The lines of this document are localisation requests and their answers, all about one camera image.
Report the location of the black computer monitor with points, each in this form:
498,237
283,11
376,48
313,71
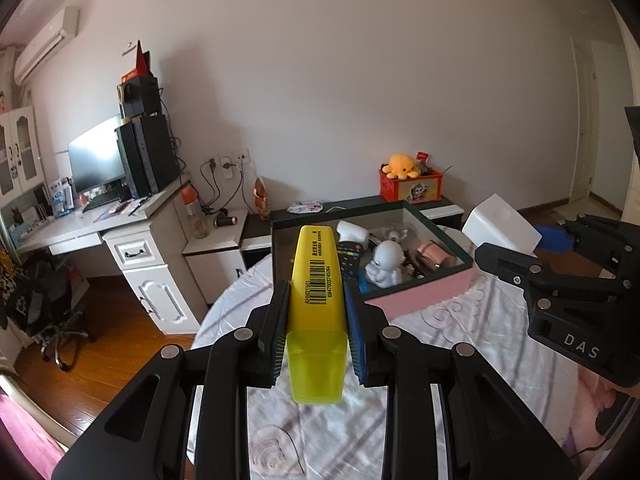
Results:
95,160

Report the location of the clear glass light bulb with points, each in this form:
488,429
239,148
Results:
395,232

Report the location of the white wall socket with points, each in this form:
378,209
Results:
243,155
205,160
227,162

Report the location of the red printed storage box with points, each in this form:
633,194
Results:
415,190

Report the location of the yellow octopus plush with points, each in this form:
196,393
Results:
400,166

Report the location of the black keyboard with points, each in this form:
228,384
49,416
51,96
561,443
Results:
102,201

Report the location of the black office chair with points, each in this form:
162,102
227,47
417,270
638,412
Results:
45,300

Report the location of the black hair roller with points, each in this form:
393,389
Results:
225,220

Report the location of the white desk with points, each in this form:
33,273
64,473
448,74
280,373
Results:
65,230

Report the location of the teal desk organizer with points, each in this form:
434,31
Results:
25,235

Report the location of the pink pillow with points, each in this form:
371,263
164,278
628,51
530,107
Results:
595,400

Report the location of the blue white box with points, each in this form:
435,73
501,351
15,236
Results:
62,197

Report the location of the bottle with orange cap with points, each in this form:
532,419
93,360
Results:
195,215

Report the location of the pink cardboard box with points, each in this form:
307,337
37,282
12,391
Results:
425,295

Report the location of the pink tape roll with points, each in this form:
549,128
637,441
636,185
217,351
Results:
432,255

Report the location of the white air conditioner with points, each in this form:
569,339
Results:
47,42

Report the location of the white charger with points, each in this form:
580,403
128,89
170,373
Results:
500,225

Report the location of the black remote control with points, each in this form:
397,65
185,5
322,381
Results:
350,260

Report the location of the red white cardboard box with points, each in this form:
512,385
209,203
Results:
142,62

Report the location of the black hair clip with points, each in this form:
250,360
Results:
412,262

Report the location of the white figurine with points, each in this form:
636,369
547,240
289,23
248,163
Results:
385,260

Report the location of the white travel adapter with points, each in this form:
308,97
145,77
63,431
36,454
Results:
352,232

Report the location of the wide black white cabinet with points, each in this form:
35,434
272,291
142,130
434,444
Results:
257,245

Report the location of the black computer tower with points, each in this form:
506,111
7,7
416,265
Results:
150,155

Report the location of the small white black nightstand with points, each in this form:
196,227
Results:
220,270

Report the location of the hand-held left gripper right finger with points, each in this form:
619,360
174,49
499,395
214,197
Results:
355,330

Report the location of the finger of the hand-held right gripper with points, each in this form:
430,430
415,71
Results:
500,259
552,238

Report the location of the yellow highlighter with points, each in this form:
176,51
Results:
315,310

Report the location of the small red card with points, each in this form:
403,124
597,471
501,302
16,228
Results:
423,156

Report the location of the white door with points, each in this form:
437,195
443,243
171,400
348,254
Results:
582,135

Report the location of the white glass-door cabinet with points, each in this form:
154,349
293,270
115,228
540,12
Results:
22,112

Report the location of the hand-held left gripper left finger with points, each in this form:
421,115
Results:
277,340

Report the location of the yellow leopard print cloth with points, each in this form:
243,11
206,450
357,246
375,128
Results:
7,280

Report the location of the colourful magazine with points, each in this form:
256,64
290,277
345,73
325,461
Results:
117,212

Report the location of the black speaker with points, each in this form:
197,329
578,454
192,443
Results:
145,95

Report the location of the pink blanket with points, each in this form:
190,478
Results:
25,430

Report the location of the white patterned packet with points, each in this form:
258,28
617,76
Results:
305,206

